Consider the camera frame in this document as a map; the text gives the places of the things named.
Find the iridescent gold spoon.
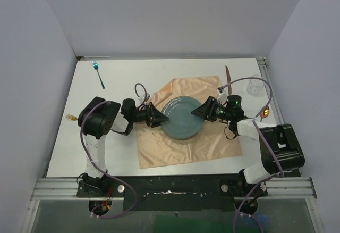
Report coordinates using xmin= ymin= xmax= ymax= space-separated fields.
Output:
xmin=260 ymin=106 xmax=270 ymax=119

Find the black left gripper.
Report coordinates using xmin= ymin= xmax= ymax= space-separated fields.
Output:
xmin=131 ymin=102 xmax=169 ymax=127

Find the clear drinking glass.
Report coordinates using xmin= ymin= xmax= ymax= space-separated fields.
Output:
xmin=246 ymin=74 xmax=265 ymax=97

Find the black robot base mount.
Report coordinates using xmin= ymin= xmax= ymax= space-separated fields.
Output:
xmin=76 ymin=173 xmax=268 ymax=215

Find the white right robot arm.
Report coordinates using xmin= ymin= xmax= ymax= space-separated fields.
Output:
xmin=191 ymin=95 xmax=305 ymax=195

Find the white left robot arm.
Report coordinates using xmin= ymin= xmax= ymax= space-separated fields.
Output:
xmin=78 ymin=97 xmax=169 ymax=196

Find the blue fork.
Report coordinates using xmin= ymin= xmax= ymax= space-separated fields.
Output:
xmin=92 ymin=61 xmax=105 ymax=89

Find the peach satin cloth napkin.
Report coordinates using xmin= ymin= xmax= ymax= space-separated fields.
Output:
xmin=135 ymin=76 xmax=243 ymax=169

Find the gold fork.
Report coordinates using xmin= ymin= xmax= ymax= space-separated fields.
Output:
xmin=65 ymin=114 xmax=78 ymax=121

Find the teal round plate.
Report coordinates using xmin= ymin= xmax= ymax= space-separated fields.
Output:
xmin=161 ymin=96 xmax=204 ymax=140

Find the copper table knife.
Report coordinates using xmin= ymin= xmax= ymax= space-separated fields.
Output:
xmin=225 ymin=66 xmax=232 ymax=95

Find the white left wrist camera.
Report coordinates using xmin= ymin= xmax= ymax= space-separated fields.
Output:
xmin=139 ymin=93 xmax=150 ymax=104

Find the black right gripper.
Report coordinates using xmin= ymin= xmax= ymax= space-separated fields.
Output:
xmin=192 ymin=96 xmax=232 ymax=122

